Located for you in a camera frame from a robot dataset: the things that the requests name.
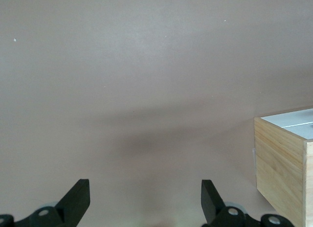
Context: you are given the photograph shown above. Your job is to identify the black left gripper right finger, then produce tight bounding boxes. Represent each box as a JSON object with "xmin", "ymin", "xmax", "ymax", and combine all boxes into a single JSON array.
[{"xmin": 201, "ymin": 180, "xmax": 261, "ymax": 227}]

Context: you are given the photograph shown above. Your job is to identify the white plain drawer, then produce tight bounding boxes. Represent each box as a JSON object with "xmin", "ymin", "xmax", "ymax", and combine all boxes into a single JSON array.
[{"xmin": 259, "ymin": 108, "xmax": 313, "ymax": 128}]

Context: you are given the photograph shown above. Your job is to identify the wooden drawer cabinet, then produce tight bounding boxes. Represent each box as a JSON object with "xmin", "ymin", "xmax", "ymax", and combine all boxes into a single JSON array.
[{"xmin": 253, "ymin": 107, "xmax": 313, "ymax": 227}]

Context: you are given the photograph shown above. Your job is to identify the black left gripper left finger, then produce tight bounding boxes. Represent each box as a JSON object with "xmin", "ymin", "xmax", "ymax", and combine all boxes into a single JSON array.
[{"xmin": 14, "ymin": 179, "xmax": 90, "ymax": 227}]

